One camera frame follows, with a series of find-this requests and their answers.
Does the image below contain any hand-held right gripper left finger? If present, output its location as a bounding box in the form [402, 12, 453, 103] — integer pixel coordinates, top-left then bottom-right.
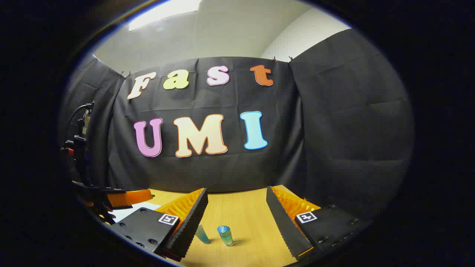
[111, 188, 209, 262]

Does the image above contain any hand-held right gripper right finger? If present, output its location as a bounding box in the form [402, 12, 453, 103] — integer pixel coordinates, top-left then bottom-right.
[266, 185, 371, 261]

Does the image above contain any pale teal squeeze tube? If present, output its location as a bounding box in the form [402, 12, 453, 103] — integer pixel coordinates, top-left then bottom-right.
[195, 224, 211, 244]

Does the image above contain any blue capped clear bottle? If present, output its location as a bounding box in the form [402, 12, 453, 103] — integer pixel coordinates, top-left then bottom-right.
[217, 225, 235, 247]

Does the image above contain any black backdrop cloth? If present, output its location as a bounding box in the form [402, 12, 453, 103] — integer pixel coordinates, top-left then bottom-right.
[59, 29, 414, 220]

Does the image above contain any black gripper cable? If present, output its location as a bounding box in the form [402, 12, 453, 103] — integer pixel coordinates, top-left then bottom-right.
[68, 103, 93, 128]

